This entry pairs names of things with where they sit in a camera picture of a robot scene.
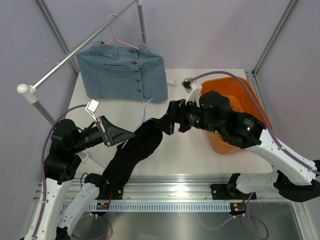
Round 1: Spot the white slotted cable duct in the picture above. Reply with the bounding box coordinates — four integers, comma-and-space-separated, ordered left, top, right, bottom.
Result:
85, 201, 231, 213

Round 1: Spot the orange plastic basket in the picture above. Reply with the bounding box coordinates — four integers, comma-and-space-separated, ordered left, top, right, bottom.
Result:
200, 76, 264, 155

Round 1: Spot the black skirt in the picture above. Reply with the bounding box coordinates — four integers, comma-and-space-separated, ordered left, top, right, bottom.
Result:
102, 118, 163, 194

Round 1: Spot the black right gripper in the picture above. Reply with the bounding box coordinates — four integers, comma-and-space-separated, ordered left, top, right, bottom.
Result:
154, 95, 224, 135

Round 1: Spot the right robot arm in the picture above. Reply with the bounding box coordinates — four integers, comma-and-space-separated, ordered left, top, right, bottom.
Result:
155, 91, 320, 203

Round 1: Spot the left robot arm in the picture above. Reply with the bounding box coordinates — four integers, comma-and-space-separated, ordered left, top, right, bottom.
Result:
23, 116, 135, 240

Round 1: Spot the blue wire hanger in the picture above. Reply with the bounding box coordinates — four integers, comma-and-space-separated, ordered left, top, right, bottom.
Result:
121, 98, 155, 149

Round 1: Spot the pink wire hanger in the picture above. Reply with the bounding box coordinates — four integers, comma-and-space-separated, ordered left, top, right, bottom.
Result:
103, 13, 139, 50

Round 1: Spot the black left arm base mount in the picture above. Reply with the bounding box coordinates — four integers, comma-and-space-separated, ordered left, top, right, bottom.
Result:
96, 184, 124, 201

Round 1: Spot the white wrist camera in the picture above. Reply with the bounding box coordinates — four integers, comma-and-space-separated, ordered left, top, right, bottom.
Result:
85, 99, 100, 122
181, 78, 203, 102

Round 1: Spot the white garment rack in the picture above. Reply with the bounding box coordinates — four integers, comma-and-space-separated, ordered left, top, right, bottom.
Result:
16, 0, 178, 171

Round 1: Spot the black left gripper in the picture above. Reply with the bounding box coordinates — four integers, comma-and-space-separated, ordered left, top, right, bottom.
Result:
71, 115, 135, 153

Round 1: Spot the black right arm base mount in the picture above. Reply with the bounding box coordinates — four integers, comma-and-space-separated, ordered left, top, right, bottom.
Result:
210, 183, 250, 200

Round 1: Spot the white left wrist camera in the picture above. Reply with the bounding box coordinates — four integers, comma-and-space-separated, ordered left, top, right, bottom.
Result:
85, 99, 100, 122

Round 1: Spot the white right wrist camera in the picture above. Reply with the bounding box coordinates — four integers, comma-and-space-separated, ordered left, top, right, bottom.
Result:
181, 78, 203, 102

